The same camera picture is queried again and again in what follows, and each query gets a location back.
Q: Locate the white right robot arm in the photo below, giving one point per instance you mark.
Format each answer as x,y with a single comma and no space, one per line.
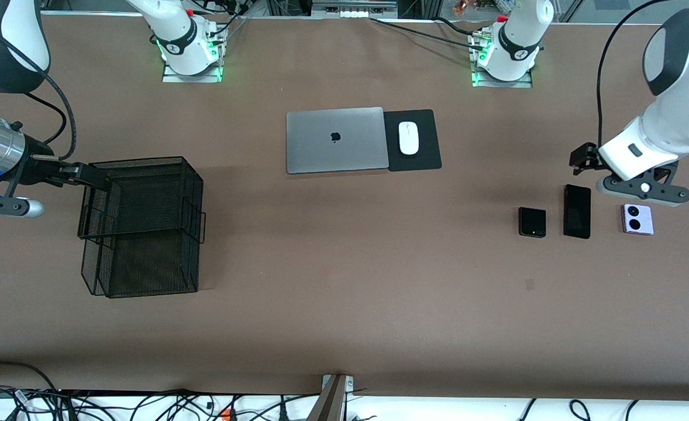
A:
26,35

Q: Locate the lilac white flip phone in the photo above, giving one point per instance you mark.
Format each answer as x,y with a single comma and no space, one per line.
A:
637,219

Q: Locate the small black flip phone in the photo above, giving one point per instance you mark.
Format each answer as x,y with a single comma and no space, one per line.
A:
531,221

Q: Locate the grey closed laptop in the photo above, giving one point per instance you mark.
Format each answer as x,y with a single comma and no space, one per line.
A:
321,146

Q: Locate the tall black smartphone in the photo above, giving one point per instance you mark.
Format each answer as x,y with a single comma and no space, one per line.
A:
577,211

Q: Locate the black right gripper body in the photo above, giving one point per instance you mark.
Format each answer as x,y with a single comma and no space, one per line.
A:
35,168

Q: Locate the grey power strip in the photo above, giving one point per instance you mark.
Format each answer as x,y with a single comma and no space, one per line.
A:
353,13

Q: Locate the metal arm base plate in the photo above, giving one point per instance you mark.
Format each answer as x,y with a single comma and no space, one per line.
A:
499,84
192,78

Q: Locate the white computer mouse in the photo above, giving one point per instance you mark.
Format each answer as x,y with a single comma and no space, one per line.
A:
408,139

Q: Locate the aluminium bracket post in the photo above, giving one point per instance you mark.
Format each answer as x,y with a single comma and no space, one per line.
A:
333,403

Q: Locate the black mouse pad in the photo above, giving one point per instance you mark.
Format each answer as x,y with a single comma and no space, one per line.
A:
429,158

